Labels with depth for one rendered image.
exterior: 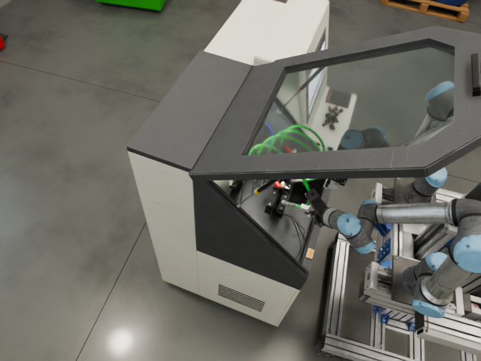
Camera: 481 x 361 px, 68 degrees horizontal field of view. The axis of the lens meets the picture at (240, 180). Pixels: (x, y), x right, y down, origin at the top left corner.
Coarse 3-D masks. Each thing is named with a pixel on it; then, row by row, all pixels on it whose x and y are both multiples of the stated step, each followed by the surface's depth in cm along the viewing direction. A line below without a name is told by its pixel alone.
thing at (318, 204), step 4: (308, 192) 149; (312, 192) 149; (316, 192) 150; (308, 196) 149; (312, 196) 149; (316, 196) 149; (308, 200) 150; (312, 200) 148; (316, 200) 148; (320, 200) 148; (312, 204) 148; (316, 204) 148; (320, 204) 148; (324, 204) 148; (316, 208) 147; (320, 208) 147; (324, 208) 147; (316, 212) 149; (320, 212) 147
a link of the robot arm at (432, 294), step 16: (464, 224) 113; (480, 224) 109; (464, 240) 109; (480, 240) 106; (448, 256) 122; (464, 256) 109; (480, 256) 106; (448, 272) 122; (464, 272) 118; (480, 272) 110; (416, 288) 146; (432, 288) 133; (448, 288) 127; (416, 304) 140; (432, 304) 136
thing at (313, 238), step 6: (324, 192) 202; (330, 192) 202; (324, 198) 199; (312, 228) 187; (318, 228) 188; (312, 234) 185; (318, 234) 186; (312, 240) 183; (306, 246) 182; (312, 246) 181; (306, 252) 179; (306, 258) 177; (312, 258) 178; (306, 264) 175
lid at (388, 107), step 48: (336, 48) 154; (384, 48) 140; (432, 48) 129; (480, 48) 116; (240, 96) 160; (288, 96) 147; (336, 96) 133; (384, 96) 122; (432, 96) 112; (480, 96) 102; (240, 144) 134; (288, 144) 125; (336, 144) 115; (384, 144) 107; (432, 144) 97; (480, 144) 94
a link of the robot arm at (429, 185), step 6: (444, 168) 177; (432, 174) 174; (438, 174) 174; (444, 174) 175; (414, 180) 185; (420, 180) 179; (426, 180) 176; (432, 180) 174; (438, 180) 173; (444, 180) 174; (414, 186) 184; (420, 186) 181; (426, 186) 178; (432, 186) 176; (438, 186) 176; (420, 192) 182; (426, 192) 180; (432, 192) 180
